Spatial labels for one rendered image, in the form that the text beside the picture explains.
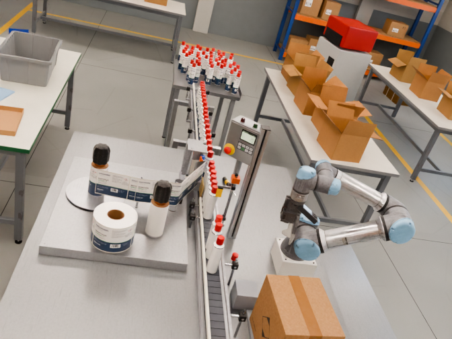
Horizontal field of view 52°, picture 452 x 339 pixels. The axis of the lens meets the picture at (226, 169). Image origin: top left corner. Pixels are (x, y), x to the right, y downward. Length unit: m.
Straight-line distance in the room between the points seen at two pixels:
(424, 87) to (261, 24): 4.32
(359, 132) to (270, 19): 6.34
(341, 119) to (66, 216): 2.57
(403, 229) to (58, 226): 1.57
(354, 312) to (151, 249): 1.03
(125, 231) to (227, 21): 7.96
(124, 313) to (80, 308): 0.18
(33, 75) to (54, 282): 2.10
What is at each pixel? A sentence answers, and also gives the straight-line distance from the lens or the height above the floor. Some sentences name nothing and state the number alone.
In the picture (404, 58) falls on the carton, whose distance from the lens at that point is 7.45.
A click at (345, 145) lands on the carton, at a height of 0.93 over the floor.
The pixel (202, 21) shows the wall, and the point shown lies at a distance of 9.65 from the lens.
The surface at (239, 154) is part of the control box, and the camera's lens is 2.28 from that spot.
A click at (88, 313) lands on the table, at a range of 2.03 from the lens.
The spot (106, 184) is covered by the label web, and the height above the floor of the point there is 0.98.
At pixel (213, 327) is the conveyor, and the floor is 0.88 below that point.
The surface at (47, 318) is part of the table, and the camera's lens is 2.01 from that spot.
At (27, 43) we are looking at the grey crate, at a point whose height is 0.94.
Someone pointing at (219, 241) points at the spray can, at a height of 1.07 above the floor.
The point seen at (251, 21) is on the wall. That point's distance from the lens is 9.86.
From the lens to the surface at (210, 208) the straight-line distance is 2.47.
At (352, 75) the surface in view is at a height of 0.49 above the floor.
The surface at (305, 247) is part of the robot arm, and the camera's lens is 2.16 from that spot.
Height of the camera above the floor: 2.36
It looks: 29 degrees down
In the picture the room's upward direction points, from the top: 16 degrees clockwise
